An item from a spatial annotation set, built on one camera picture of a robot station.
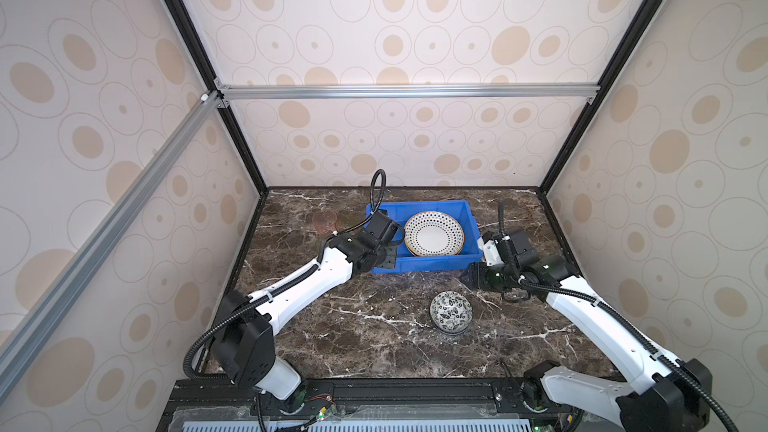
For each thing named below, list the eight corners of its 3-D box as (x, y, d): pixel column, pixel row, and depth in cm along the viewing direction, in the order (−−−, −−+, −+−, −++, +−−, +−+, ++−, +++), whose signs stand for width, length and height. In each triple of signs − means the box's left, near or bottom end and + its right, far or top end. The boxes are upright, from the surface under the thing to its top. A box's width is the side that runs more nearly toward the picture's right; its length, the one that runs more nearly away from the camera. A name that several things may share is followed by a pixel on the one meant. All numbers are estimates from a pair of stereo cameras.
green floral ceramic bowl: (444, 342, 84) (449, 332, 78) (424, 313, 90) (427, 302, 83) (472, 322, 88) (478, 312, 82) (451, 296, 93) (455, 284, 87)
